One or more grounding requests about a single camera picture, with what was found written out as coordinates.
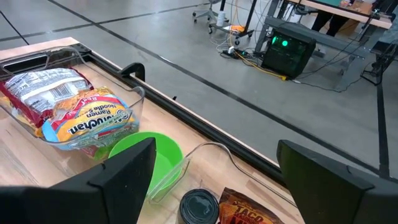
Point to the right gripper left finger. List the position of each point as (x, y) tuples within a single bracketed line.
[(109, 193)]

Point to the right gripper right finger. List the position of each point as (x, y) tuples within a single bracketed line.
[(326, 193)]

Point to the blue white noodle packet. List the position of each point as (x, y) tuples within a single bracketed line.
[(93, 118)]

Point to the small amber orange jar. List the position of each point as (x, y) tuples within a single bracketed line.
[(245, 210)]

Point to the black-lid spice jar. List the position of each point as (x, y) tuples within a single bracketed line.
[(199, 207)]

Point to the red orange ramen packet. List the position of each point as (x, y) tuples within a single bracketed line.
[(43, 87)]

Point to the clear plastic bin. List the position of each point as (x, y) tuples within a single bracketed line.
[(136, 105), (174, 179)]

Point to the green plastic bowl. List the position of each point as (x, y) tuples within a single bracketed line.
[(168, 152)]

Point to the black computer tower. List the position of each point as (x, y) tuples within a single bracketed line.
[(287, 56)]

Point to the long office desk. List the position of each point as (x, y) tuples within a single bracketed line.
[(335, 42)]

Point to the brown cardboard box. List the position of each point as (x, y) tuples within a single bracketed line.
[(349, 26)]

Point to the floor power strip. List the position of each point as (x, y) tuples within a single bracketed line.
[(231, 53)]

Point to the person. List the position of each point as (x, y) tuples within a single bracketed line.
[(332, 23)]

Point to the teal flat folder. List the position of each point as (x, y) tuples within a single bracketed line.
[(328, 2)]

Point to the grey office chair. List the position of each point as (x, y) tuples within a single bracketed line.
[(205, 14)]

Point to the white paper roll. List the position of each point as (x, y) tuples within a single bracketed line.
[(220, 18)]

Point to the black aluminium table frame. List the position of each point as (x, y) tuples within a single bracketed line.
[(202, 126)]

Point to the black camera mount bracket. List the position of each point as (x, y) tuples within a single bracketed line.
[(136, 67)]

